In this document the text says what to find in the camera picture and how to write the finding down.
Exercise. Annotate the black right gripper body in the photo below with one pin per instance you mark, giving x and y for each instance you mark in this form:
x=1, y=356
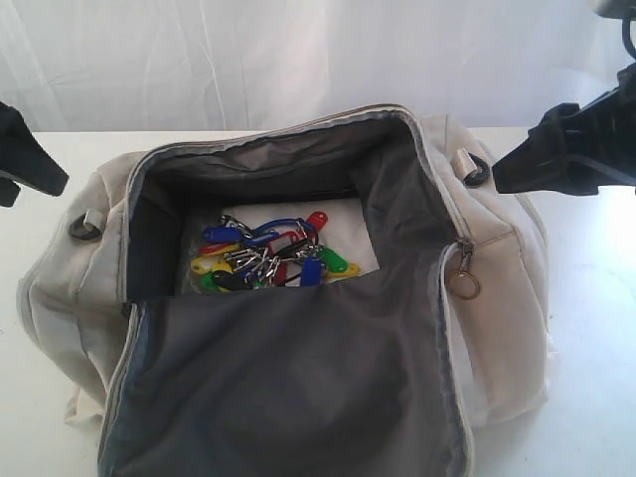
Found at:
x=603, y=131

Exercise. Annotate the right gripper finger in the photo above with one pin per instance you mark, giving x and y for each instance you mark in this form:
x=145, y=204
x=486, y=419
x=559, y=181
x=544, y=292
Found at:
x=542, y=163

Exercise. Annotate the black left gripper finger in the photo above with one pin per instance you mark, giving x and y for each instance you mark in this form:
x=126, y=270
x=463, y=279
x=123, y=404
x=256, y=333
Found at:
x=24, y=162

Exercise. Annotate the beige duffel bag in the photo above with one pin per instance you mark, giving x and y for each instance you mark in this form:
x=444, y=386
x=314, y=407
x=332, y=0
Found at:
x=384, y=374

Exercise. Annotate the bunch of colourful key tags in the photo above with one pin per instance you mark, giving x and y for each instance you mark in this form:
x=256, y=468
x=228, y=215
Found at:
x=230, y=256

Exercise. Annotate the white backdrop curtain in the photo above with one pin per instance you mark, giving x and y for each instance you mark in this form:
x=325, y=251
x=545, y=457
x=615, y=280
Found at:
x=248, y=65

